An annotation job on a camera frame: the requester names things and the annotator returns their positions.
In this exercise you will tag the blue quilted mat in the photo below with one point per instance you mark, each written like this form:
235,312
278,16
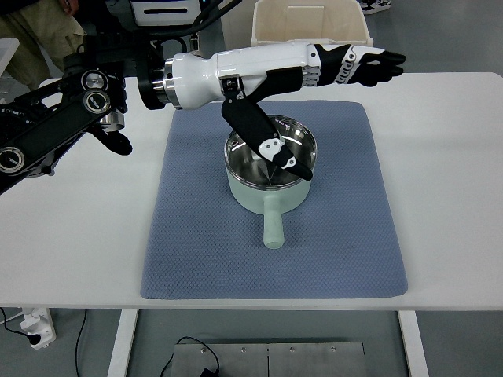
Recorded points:
213,237

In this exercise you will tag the white side table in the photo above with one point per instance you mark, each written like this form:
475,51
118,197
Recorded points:
8,47

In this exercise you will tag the cream plastic bin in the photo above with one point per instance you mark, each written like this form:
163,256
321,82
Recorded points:
326,22

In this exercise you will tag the green pot with handle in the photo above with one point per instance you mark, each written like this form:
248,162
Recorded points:
263,188

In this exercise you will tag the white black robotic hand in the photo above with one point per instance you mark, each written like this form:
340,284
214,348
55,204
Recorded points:
241,78

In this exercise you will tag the white table leg right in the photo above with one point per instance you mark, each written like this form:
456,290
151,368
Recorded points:
412,342

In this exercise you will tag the white box behind bin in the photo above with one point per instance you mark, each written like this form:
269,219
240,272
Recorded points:
237,25

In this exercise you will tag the white table leg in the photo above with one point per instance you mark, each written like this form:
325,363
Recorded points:
412,342
123,343

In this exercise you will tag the person in khaki trousers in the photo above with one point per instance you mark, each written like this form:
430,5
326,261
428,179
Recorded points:
40,26

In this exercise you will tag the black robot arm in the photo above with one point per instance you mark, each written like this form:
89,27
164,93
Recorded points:
39,127

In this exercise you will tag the grey metal base plate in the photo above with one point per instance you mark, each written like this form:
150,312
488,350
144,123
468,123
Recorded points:
270,359

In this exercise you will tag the white power strip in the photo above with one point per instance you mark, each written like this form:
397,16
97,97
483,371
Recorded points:
38,324

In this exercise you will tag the white table leg left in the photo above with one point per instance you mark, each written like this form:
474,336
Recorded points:
123,343

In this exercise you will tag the white machine with black slot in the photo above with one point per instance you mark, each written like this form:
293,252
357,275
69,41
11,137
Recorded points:
150,13

